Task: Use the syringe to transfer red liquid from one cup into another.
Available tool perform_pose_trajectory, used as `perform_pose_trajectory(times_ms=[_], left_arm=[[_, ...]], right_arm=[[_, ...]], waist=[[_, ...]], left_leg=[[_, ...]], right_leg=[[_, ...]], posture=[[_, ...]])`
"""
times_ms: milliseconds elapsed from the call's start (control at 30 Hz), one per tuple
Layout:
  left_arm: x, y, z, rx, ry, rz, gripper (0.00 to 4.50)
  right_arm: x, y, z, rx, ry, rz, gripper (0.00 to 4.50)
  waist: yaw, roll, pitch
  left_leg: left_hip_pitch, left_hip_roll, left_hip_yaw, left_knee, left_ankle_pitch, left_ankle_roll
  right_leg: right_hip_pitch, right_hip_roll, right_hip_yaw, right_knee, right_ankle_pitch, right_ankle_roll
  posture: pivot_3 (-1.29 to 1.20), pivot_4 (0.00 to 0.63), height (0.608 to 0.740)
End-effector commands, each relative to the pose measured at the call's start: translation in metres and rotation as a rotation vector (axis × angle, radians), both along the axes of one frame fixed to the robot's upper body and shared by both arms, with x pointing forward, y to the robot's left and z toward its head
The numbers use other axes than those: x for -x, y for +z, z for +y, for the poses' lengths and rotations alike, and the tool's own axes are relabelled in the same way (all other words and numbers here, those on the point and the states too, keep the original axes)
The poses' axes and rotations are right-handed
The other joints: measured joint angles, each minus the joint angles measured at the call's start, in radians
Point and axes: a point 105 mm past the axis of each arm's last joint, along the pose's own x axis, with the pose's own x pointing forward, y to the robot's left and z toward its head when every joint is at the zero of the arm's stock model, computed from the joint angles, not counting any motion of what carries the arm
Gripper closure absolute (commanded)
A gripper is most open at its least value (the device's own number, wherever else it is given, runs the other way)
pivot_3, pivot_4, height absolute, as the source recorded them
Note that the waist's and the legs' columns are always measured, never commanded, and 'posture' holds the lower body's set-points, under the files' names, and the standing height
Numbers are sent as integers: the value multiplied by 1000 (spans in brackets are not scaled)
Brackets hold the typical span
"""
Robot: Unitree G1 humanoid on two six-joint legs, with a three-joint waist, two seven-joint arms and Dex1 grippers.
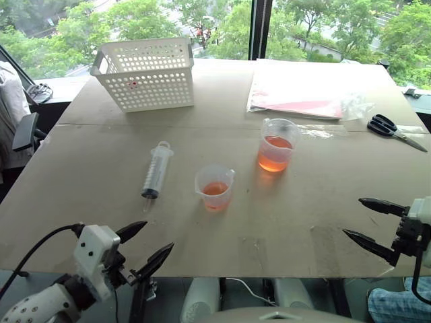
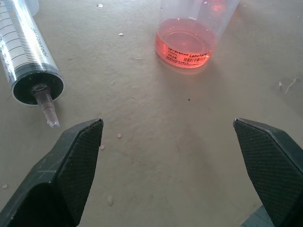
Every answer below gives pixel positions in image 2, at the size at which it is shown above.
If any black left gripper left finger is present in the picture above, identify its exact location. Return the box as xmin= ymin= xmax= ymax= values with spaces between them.
xmin=0 ymin=118 xmax=104 ymax=227

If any clear beaker with red liquid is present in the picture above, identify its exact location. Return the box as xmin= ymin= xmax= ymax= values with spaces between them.
xmin=155 ymin=0 xmax=241 ymax=69

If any large clear plastic syringe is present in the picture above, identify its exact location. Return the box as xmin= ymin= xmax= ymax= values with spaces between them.
xmin=0 ymin=0 xmax=65 ymax=129

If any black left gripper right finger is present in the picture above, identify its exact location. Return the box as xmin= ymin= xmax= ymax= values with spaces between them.
xmin=232 ymin=117 xmax=303 ymax=227

